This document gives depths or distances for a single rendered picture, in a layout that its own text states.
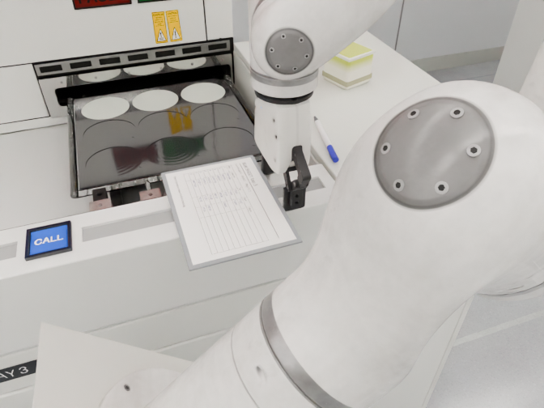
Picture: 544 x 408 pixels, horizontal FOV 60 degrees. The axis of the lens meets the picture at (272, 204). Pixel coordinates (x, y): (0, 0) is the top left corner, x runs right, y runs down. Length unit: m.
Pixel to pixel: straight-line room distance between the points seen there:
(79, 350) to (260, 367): 0.21
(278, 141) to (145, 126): 0.47
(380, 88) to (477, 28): 2.73
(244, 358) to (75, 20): 0.90
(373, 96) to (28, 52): 0.73
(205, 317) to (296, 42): 0.47
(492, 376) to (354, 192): 1.49
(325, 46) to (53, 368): 0.39
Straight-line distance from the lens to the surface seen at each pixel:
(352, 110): 0.90
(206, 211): 0.65
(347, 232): 0.31
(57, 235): 0.68
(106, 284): 0.67
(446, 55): 3.61
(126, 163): 0.90
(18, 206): 1.01
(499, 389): 1.74
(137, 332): 0.76
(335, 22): 0.46
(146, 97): 1.11
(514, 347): 1.85
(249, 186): 0.69
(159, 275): 0.68
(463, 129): 0.26
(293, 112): 0.57
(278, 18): 0.46
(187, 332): 0.79
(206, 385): 0.41
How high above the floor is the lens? 1.39
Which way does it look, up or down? 40 degrees down
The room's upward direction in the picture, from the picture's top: straight up
